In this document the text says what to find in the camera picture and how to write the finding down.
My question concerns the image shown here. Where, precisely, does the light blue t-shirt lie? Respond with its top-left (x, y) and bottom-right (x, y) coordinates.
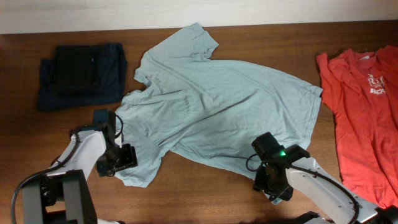
top-left (116, 24), bottom-right (322, 188)

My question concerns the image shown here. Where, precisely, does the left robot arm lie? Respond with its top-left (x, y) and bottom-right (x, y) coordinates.
top-left (11, 109), bottom-right (138, 224)

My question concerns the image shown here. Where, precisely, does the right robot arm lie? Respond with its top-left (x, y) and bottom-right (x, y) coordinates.
top-left (248, 133), bottom-right (397, 223)

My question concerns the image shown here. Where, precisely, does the folded dark navy garment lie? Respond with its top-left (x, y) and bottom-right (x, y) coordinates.
top-left (37, 43), bottom-right (127, 111)

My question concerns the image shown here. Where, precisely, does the red t-shirt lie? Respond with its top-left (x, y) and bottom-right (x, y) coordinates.
top-left (316, 45), bottom-right (397, 208)

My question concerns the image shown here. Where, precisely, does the right black camera cable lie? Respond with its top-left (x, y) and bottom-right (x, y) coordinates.
top-left (245, 153), bottom-right (361, 224)

